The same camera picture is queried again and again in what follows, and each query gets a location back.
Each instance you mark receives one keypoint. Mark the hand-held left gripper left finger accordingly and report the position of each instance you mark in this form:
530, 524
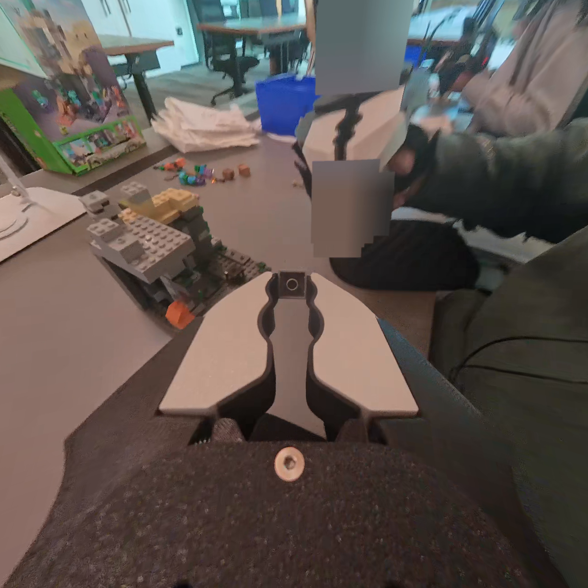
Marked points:
216, 358

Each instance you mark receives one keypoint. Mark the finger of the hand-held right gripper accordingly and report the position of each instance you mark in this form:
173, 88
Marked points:
324, 138
376, 128

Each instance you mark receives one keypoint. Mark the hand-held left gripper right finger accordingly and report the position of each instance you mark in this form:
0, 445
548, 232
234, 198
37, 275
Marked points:
363, 363

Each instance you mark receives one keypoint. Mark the small tan toy brick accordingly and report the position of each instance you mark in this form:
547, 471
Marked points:
292, 285

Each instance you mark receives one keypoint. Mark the toy brick building model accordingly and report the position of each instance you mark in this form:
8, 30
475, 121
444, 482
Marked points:
151, 243

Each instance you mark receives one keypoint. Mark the grey desk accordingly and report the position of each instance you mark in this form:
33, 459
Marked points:
69, 344

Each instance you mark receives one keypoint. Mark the person's right hand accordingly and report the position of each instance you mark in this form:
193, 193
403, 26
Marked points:
420, 151

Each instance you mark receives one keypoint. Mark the blue plastic bin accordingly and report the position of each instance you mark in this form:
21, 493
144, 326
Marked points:
415, 55
285, 105

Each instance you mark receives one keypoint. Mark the orange brown toy block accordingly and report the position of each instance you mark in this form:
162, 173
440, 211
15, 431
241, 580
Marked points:
244, 171

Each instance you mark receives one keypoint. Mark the dark brown toy block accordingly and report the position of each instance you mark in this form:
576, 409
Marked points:
228, 174

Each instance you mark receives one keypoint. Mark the wooden office table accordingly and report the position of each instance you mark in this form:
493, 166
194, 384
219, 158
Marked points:
133, 46
257, 25

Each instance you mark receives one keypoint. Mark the black office chair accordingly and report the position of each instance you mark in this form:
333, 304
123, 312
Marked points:
229, 50

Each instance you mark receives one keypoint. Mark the purple toy pieces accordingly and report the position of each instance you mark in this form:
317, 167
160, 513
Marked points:
197, 175

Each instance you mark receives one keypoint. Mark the orange green toy piece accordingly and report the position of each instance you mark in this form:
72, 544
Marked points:
171, 164

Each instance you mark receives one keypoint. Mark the person's dark green hoodie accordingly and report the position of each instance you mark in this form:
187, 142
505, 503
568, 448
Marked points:
528, 413

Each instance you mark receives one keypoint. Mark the white flat board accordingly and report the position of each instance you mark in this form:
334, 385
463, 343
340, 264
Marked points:
36, 220

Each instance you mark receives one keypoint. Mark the printed toy box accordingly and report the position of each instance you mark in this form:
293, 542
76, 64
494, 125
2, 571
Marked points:
69, 92

